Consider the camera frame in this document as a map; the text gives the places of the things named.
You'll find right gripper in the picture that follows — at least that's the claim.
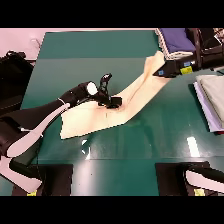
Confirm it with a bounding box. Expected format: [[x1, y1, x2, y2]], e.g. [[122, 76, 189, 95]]
[[152, 54, 202, 79]]

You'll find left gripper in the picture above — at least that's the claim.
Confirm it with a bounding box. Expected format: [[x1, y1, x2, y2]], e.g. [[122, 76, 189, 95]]
[[106, 95, 124, 110]]

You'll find cream T-shirt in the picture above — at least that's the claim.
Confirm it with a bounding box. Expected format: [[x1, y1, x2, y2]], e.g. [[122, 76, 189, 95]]
[[59, 50, 173, 141]]

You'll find purple garment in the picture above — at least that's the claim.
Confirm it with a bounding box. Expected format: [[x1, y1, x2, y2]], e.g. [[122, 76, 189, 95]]
[[158, 28, 197, 55]]

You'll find pale folded garment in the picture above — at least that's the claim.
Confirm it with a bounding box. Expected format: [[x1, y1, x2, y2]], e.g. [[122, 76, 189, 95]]
[[195, 74, 224, 130]]

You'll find black bag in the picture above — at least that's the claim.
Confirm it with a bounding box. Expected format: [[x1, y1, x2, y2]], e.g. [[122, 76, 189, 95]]
[[0, 50, 35, 116]]

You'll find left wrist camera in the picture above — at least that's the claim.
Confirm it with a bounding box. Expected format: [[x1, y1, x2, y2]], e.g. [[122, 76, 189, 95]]
[[97, 72, 114, 102]]

